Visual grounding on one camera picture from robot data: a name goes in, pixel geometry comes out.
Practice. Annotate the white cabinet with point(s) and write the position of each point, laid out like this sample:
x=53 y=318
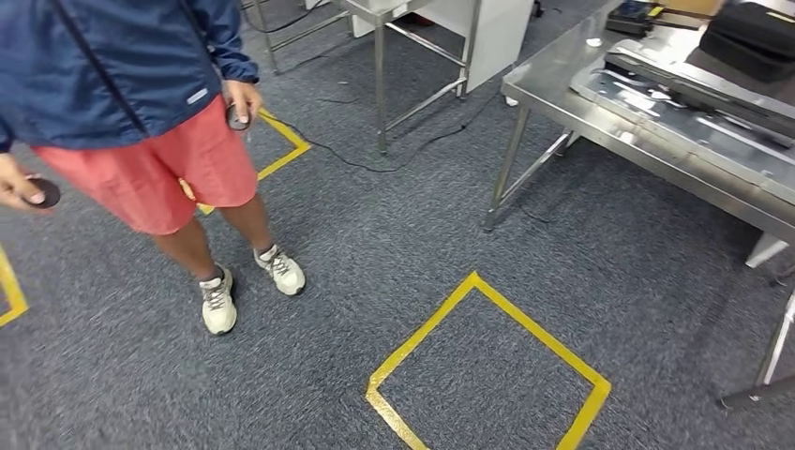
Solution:
x=497 y=37

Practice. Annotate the person's right hand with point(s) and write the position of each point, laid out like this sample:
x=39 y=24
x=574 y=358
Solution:
x=15 y=183

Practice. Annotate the black round handheld controller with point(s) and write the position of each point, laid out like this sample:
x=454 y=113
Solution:
x=236 y=121
x=49 y=194

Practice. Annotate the black plastic panel part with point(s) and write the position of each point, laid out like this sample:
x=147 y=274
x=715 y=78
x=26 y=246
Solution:
x=714 y=93

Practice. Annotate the person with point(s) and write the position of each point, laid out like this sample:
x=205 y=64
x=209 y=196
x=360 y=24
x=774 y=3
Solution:
x=124 y=93

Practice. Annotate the stamped sheet metal plate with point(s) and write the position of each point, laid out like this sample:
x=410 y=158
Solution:
x=683 y=121

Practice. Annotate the white wall plug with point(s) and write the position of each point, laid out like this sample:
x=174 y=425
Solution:
x=512 y=100

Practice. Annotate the small white crumpled scrap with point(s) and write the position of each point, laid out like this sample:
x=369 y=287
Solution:
x=594 y=42

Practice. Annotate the stainless steel workbench table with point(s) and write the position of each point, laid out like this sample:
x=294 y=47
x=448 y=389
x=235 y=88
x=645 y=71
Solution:
x=559 y=81

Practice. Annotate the stainless steel side table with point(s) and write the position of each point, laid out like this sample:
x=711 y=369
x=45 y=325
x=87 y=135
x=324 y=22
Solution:
x=380 y=74

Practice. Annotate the black radio controller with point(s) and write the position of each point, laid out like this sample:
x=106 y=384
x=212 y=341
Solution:
x=627 y=18

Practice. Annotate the person's left hand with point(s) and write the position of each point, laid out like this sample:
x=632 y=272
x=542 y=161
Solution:
x=242 y=96

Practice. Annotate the black zip case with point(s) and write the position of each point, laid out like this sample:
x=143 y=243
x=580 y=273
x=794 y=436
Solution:
x=751 y=40

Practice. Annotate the yellow floor tape rectangle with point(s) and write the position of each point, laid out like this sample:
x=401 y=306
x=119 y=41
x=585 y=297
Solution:
x=534 y=332

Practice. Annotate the person's hand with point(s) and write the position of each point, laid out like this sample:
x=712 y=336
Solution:
x=242 y=96
x=15 y=183

